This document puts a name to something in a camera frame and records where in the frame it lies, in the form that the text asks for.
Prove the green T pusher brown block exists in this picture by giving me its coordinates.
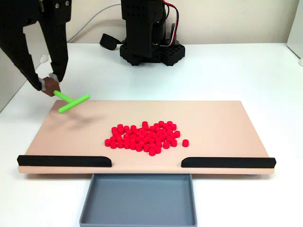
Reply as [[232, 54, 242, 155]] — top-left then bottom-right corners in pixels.
[[40, 76, 91, 114]]

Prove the red granule pile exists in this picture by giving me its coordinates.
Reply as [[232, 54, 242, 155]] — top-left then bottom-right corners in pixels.
[[104, 121, 181, 157]]

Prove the grey plastic tray container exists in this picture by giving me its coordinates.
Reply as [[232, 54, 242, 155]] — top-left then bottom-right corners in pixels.
[[79, 174, 197, 227]]

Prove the black clamp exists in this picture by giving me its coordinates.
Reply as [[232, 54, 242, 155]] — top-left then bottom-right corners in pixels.
[[99, 33, 120, 51]]

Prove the beige flat board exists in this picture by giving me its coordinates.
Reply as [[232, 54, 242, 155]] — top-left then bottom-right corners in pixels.
[[18, 100, 275, 177]]

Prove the white box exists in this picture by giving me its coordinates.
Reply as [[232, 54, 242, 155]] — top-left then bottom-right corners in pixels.
[[286, 0, 303, 60]]

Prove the grey power cable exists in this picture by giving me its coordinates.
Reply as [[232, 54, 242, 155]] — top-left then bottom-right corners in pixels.
[[68, 2, 122, 44]]

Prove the black edge rail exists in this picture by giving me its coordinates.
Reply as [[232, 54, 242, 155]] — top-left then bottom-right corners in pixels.
[[17, 155, 112, 168], [181, 157, 276, 169]]

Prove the red white black servo cable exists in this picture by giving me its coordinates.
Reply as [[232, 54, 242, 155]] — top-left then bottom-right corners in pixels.
[[159, 0, 180, 47]]

